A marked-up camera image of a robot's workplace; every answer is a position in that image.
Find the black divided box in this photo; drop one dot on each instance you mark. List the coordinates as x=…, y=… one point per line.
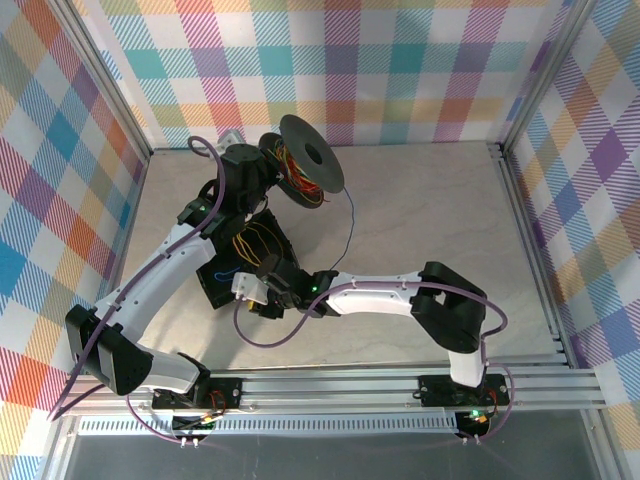
x=215, y=295

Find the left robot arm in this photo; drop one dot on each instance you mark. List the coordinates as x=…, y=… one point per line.
x=150, y=285

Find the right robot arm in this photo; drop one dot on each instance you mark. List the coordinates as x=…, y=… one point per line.
x=380, y=295

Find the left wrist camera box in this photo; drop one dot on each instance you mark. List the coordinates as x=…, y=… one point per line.
x=230, y=139

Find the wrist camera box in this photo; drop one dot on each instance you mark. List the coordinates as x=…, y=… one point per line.
x=247, y=286
x=230, y=139

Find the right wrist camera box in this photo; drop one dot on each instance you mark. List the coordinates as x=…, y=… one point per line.
x=247, y=286

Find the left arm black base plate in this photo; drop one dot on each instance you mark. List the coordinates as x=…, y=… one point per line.
x=227, y=392

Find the aluminium mounting rail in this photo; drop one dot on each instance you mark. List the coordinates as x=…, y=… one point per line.
x=325, y=390

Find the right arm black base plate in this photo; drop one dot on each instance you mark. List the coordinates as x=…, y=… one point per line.
x=435, y=392

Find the aluminium table side rail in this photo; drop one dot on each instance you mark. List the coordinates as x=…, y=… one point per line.
x=532, y=240

